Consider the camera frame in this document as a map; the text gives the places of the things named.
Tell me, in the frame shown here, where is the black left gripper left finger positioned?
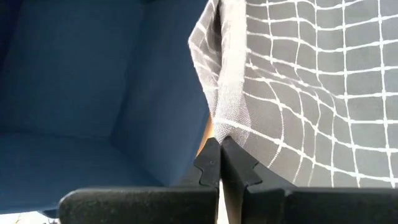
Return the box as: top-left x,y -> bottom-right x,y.
58,137 -> 222,224

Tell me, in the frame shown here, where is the navy white-striped fabric basket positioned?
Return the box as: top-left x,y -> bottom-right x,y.
0,0 -> 215,218

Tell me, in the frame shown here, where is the grey checked towel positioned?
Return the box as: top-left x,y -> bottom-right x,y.
188,0 -> 398,189

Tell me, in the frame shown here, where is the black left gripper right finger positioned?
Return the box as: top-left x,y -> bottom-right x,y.
220,136 -> 398,224

